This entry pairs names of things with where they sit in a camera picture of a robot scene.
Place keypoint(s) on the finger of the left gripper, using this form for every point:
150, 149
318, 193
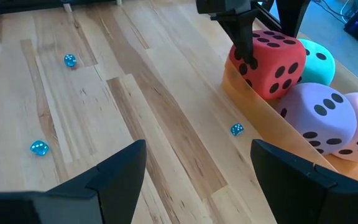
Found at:
242, 34
292, 15

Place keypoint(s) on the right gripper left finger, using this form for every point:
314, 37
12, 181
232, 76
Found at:
73, 205

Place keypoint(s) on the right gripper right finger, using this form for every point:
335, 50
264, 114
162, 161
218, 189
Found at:
306, 199

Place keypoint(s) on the large red foam die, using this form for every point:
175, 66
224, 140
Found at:
275, 56

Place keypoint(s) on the large green foam die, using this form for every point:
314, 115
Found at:
317, 68

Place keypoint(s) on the small light blue die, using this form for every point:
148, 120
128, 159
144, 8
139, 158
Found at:
70, 60
39, 148

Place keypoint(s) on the large purple foam die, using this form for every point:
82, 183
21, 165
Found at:
303, 124

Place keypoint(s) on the small teal die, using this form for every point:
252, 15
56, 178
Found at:
236, 129

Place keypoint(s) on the orange translucent plastic bin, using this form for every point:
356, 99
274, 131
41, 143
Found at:
259, 115

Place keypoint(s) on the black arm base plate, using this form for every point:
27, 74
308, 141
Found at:
92, 2

